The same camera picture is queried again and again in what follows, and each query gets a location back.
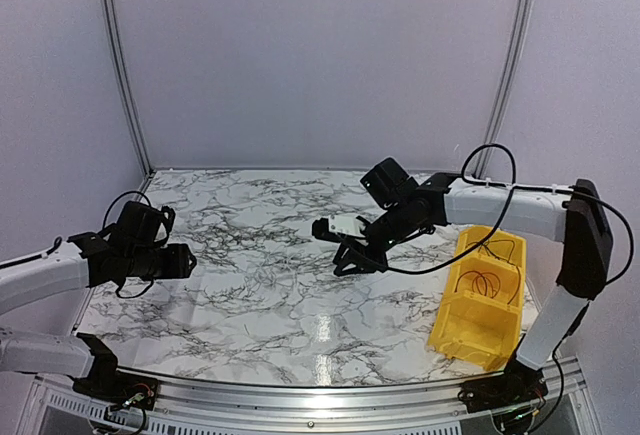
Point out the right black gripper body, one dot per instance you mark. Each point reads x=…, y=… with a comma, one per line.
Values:
x=399, y=223

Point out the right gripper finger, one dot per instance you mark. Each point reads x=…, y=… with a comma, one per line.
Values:
x=368, y=259
x=347, y=261

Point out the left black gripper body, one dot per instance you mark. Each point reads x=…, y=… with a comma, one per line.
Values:
x=143, y=264

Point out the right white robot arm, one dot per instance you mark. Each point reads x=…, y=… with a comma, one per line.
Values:
x=572, y=216

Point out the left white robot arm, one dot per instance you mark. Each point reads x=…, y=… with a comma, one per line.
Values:
x=81, y=262

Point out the yellow plastic bin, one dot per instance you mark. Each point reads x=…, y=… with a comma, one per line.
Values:
x=480, y=314

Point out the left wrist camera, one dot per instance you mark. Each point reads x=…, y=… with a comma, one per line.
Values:
x=140, y=226

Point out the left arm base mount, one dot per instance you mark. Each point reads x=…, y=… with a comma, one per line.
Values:
x=106, y=382

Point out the aluminium front rail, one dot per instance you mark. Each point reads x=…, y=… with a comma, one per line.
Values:
x=192, y=406

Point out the right aluminium frame post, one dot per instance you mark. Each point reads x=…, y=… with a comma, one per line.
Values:
x=506, y=81

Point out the aluminium frame post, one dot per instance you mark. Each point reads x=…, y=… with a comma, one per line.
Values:
x=506, y=81
x=117, y=54

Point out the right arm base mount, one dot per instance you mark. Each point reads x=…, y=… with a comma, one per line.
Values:
x=517, y=384

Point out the left aluminium frame post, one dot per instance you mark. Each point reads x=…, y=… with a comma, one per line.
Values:
x=117, y=54

